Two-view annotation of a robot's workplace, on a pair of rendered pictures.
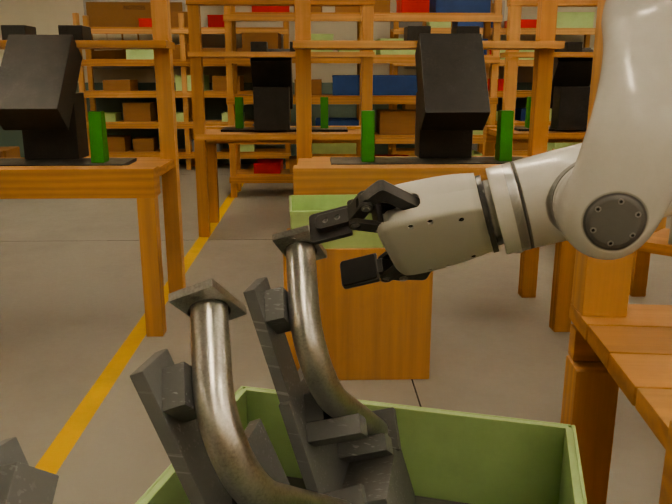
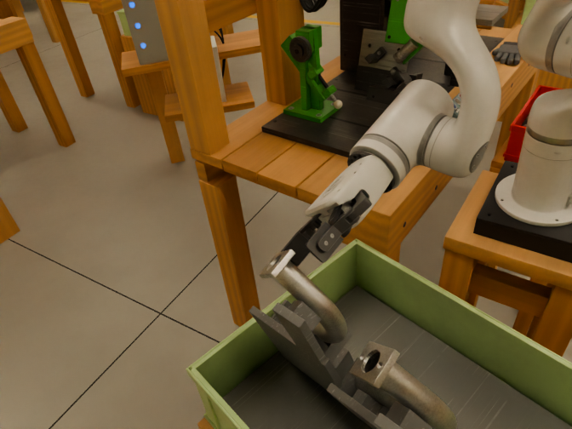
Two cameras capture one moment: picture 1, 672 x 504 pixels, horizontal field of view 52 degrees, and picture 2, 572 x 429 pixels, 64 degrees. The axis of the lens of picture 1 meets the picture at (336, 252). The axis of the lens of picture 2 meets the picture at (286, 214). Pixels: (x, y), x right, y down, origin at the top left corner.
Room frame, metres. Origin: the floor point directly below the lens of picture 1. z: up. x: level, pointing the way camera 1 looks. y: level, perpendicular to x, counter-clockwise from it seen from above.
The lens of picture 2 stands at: (0.43, 0.36, 1.59)
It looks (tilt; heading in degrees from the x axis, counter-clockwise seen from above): 39 degrees down; 306
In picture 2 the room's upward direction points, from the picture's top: 6 degrees counter-clockwise
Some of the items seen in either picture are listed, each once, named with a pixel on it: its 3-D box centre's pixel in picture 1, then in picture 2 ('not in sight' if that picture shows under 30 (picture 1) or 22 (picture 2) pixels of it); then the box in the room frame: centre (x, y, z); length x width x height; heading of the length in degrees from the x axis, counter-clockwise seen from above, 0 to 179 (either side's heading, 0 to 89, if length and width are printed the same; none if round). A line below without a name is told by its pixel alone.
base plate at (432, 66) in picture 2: not in sight; (398, 78); (1.00, -1.22, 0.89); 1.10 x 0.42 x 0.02; 85
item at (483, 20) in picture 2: not in sight; (440, 12); (0.90, -1.29, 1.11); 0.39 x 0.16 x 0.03; 175
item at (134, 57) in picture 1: (187, 92); not in sight; (10.39, 2.18, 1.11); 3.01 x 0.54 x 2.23; 92
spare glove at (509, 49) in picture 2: not in sight; (507, 52); (0.70, -1.55, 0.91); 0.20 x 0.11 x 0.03; 95
